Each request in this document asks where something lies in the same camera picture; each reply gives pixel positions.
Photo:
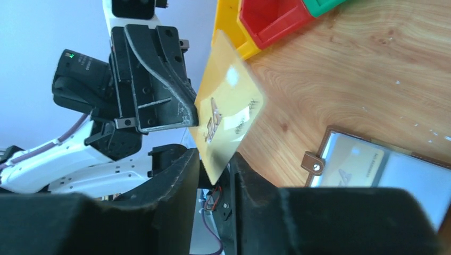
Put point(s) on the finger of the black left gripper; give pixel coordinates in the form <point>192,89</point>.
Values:
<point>162,93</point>

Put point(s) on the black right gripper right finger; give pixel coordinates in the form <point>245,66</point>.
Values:
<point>273,220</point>

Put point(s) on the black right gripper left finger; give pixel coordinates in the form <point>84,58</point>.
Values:
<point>156,217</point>

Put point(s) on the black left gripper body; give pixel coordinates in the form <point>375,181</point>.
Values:
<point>102,90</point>

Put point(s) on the gold striped card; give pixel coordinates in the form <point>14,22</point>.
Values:
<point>228,102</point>

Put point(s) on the brown leather card holder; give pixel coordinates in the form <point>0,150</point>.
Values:
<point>426,179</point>

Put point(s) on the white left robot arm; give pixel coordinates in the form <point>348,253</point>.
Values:
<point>65,164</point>

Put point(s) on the yellow plastic bin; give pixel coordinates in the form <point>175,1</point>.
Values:
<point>227,20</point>

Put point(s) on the red plastic bin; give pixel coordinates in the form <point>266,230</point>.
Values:
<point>267,21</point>

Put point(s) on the green plastic bin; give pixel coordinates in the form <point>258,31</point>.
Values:
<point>319,7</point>

